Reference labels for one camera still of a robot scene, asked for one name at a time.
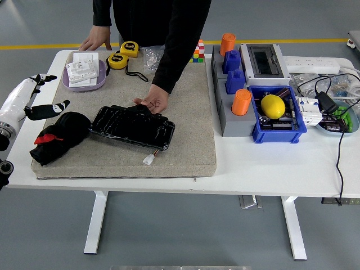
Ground grey distribution box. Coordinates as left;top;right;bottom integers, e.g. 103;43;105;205
238;43;291;87

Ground blue block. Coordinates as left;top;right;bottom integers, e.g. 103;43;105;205
226;69;247;95
223;49;242;75

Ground black power adapter with cable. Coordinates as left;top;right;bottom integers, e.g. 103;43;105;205
297;73;360;206

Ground white switch plate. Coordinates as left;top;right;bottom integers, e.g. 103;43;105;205
73;52;100;78
69;76;99;87

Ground white socket module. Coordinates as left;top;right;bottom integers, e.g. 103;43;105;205
66;60;98;84

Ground white table leg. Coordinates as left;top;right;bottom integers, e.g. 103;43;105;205
83;190;109;255
281;196;308;261

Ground orange cylinder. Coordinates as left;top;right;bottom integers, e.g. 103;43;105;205
219;33;236;57
231;88;253;116

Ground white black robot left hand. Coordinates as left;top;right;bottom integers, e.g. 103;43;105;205
0;73;71;124

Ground table control box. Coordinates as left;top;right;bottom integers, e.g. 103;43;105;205
321;197;360;206

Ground person's right hand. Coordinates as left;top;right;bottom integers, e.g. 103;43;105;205
79;25;113;51

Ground dark circuit boards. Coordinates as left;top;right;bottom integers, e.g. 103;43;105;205
258;97;299;131

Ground small grey peg base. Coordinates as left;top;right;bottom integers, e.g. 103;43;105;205
210;44;245;81

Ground white connector with wires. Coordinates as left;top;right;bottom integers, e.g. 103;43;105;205
142;150;160;165

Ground white circuit breaker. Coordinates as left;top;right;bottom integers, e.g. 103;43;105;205
295;96;323;127

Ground black glossy panel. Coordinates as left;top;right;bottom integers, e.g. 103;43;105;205
89;104;176;152

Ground blue plastic bin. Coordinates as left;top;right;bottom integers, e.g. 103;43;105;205
247;85;308;145

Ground purple tray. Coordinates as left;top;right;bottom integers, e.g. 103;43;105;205
61;58;108;93

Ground colourful puzzle cube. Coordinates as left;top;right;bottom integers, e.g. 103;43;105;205
188;39;205;64

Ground white cable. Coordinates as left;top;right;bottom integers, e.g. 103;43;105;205
340;66;360;106

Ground white power strip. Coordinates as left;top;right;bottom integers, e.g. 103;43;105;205
282;56;341;74

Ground yellow lemon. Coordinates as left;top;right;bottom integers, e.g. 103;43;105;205
260;94;286;119

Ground grey-brown mat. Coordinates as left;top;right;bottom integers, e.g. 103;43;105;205
30;49;218;180

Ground person's left hand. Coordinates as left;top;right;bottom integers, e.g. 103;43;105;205
132;83;170;115

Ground large grey peg base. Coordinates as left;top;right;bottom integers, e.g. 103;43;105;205
215;78;258;138

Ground black rag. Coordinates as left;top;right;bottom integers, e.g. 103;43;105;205
29;111;93;167

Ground person's torso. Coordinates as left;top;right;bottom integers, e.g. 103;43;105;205
111;0;197;47

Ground white cart with red wheel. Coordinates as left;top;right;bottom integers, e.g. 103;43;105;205
347;30;360;53

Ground light blue dish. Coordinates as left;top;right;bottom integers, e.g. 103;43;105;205
315;98;360;138

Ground yellow tape measure with strap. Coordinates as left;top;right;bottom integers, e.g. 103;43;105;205
106;52;149;83

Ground brown capacitor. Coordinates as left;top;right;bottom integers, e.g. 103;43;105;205
274;87;291;100

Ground green terminal blocks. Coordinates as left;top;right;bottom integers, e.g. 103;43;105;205
334;106;354;133

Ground clear bag of small parts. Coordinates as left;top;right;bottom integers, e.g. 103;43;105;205
289;72;352;98

